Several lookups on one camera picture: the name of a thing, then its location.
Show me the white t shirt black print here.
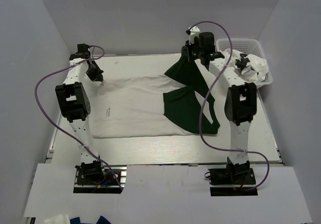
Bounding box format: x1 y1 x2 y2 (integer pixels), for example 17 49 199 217
228 50 269 83

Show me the white green Charlie Brown shirt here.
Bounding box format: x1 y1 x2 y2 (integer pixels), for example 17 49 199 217
92 48 220 139

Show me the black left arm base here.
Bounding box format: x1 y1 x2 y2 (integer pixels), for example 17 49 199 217
73 161 127 194

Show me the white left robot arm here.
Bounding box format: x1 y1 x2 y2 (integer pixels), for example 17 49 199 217
55 43 106 183

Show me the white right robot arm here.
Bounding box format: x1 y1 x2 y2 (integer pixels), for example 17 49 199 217
186 27 257 183

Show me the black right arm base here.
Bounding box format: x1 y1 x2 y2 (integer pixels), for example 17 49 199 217
204 168 258 197

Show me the white plastic basket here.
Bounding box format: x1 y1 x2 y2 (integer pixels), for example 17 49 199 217
216 38 273 88

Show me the blue cloth at bottom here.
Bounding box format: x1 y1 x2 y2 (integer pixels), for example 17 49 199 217
70 215 111 224

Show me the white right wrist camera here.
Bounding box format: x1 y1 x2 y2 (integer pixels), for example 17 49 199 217
186 26 201 45

